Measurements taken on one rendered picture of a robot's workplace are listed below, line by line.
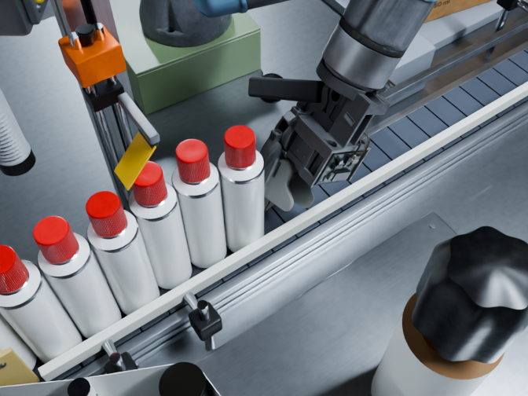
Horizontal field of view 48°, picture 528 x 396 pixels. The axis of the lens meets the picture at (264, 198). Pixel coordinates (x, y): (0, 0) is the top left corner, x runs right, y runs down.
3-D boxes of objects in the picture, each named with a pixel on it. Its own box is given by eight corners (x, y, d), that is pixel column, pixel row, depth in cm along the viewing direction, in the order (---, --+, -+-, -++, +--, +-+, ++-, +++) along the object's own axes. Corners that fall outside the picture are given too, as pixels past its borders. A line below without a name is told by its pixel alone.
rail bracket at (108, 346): (130, 411, 69) (108, 377, 59) (106, 368, 72) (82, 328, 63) (154, 395, 70) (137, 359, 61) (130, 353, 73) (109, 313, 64)
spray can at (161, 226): (173, 298, 72) (145, 203, 56) (142, 276, 74) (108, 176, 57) (200, 269, 75) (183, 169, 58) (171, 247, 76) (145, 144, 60)
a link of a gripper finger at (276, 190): (266, 238, 71) (300, 181, 66) (240, 205, 73) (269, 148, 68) (284, 234, 73) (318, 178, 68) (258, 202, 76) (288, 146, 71)
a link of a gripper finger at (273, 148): (254, 185, 69) (285, 126, 64) (247, 177, 70) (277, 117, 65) (281, 181, 72) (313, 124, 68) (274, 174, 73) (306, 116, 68)
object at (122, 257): (130, 327, 70) (89, 236, 53) (111, 295, 73) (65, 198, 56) (168, 303, 72) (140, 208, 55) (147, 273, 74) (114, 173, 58)
